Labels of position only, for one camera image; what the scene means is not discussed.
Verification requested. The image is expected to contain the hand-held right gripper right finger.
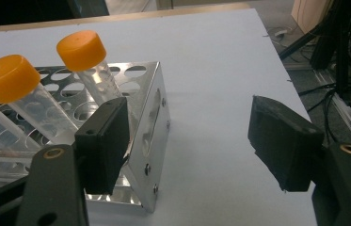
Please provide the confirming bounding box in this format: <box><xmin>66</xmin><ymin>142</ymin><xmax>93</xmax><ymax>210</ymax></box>
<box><xmin>247</xmin><ymin>95</ymin><xmax>326</xmax><ymax>192</ymax></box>

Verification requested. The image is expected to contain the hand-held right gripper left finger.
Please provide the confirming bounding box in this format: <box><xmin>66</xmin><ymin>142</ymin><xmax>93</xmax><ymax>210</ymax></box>
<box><xmin>74</xmin><ymin>96</ymin><xmax>131</xmax><ymax>196</ymax></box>

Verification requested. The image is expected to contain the metal tube rack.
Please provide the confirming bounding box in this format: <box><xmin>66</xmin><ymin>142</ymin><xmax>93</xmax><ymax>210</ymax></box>
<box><xmin>0</xmin><ymin>60</ymin><xmax>171</xmax><ymax>215</ymax></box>

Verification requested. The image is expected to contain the black metal stand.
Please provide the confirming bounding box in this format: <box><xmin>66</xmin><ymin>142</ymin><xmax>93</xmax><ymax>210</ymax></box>
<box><xmin>278</xmin><ymin>0</ymin><xmax>351</xmax><ymax>98</ymax></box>

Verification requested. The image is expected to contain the light wooden cabinet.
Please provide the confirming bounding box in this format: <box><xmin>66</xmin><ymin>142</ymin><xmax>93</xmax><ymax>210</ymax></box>
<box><xmin>290</xmin><ymin>0</ymin><xmax>334</xmax><ymax>34</ymax></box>

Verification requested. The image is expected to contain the dark grey cabinet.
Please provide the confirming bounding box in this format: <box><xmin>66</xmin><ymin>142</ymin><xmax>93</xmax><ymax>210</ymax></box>
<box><xmin>68</xmin><ymin>0</ymin><xmax>110</xmax><ymax>18</ymax></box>

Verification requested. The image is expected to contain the black curtain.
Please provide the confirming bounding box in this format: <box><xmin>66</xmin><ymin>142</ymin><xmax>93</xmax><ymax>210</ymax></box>
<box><xmin>0</xmin><ymin>0</ymin><xmax>71</xmax><ymax>30</ymax></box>

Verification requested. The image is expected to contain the black cable bundle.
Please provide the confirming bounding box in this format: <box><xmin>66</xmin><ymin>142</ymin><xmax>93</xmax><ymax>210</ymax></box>
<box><xmin>298</xmin><ymin>79</ymin><xmax>346</xmax><ymax>144</ymax></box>

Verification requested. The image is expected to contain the white cable with adapter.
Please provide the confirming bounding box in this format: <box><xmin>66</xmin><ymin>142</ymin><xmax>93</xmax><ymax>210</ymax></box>
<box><xmin>271</xmin><ymin>28</ymin><xmax>291</xmax><ymax>40</ymax></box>

